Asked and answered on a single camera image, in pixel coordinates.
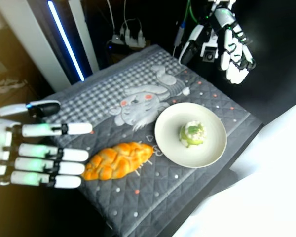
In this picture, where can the grey quilt with bear print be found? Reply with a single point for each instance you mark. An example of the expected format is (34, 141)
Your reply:
(162, 192)

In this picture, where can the white power strip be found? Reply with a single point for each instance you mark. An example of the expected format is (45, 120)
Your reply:
(128, 41)

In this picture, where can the white pillar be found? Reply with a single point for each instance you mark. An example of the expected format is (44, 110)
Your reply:
(27, 37)

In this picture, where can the round white plate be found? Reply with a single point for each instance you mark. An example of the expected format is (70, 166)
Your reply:
(172, 148)

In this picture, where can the braided golden toy bread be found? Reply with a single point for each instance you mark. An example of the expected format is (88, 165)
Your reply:
(118, 160)

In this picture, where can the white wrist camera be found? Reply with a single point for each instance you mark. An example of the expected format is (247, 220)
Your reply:
(209, 55)

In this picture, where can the blue-white light strip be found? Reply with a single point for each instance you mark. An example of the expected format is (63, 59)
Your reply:
(64, 39)

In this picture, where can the green and white dessert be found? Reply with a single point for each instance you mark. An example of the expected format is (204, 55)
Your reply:
(193, 134)

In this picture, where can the white sheet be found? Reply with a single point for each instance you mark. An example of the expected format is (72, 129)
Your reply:
(261, 185)

